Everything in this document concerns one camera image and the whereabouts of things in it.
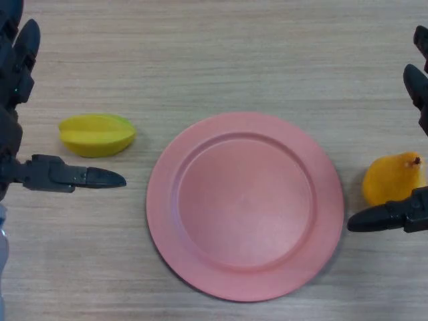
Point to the yellow starfruit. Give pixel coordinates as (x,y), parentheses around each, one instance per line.
(97,135)

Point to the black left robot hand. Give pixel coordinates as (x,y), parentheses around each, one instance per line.
(50,172)

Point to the pink round plate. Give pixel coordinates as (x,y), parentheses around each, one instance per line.
(245,207)

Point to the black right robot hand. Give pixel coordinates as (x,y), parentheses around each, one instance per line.
(384,219)

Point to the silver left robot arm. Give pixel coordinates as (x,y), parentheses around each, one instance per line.
(2,240)

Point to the orange yellow pear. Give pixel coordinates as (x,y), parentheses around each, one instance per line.
(389,179)

